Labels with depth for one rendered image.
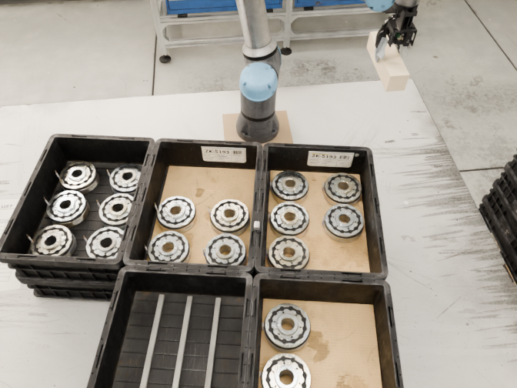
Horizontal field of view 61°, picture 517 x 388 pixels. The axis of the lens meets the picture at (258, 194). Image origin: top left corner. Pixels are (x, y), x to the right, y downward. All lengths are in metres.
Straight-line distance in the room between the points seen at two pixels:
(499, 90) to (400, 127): 1.63
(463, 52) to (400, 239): 2.28
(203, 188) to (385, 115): 0.78
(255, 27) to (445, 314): 0.98
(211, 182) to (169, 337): 0.45
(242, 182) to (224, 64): 1.89
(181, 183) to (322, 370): 0.63
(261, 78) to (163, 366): 0.86
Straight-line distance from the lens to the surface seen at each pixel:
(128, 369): 1.05
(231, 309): 1.06
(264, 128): 1.46
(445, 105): 2.96
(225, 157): 1.25
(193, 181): 1.27
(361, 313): 1.08
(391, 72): 1.45
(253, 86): 1.37
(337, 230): 1.14
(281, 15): 3.01
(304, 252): 1.09
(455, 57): 3.40
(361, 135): 1.60
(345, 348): 1.04
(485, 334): 1.31
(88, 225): 1.25
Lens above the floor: 1.80
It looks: 53 degrees down
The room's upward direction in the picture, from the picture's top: straight up
